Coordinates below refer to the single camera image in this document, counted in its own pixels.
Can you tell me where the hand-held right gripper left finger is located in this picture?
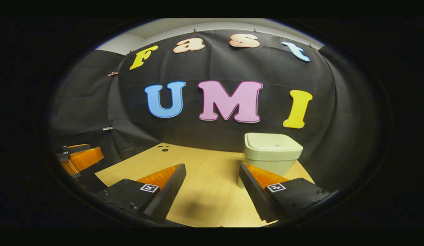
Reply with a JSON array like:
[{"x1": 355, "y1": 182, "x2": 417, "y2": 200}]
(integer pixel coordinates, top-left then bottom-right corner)
[{"x1": 96, "y1": 163, "x2": 187, "y2": 222}]

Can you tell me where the wooden desktop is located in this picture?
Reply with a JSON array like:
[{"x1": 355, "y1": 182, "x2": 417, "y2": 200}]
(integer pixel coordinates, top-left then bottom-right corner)
[{"x1": 95, "y1": 142, "x2": 315, "y2": 228}]

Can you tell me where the green desktop garbage bin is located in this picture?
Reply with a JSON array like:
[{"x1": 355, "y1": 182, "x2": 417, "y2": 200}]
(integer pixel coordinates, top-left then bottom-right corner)
[{"x1": 237, "y1": 133, "x2": 304, "y2": 189}]

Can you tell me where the black backdrop cloth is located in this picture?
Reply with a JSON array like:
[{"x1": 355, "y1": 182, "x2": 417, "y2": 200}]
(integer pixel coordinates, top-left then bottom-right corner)
[{"x1": 48, "y1": 29, "x2": 387, "y2": 195}]

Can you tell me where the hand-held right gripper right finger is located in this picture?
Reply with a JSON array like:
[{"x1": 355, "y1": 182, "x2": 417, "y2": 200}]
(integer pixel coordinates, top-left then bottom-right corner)
[{"x1": 238, "y1": 162, "x2": 332, "y2": 223}]

